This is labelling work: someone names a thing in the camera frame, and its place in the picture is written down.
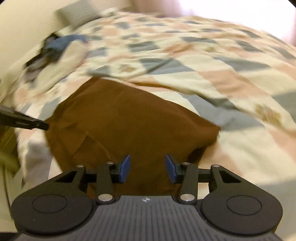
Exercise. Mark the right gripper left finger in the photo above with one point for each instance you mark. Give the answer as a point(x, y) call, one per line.
point(109, 174)

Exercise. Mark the white fleece garment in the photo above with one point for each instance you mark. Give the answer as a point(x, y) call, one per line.
point(47, 76)

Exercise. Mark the diamond patterned quilt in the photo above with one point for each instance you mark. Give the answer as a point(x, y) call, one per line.
point(238, 78)

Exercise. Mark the black garment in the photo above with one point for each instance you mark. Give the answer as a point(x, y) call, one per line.
point(40, 60)

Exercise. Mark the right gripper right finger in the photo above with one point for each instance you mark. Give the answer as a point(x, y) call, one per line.
point(186, 175)

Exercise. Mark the brown garment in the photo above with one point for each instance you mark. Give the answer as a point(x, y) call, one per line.
point(104, 120)

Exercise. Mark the grey knitted pillow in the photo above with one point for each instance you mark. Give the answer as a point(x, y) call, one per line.
point(78, 13)

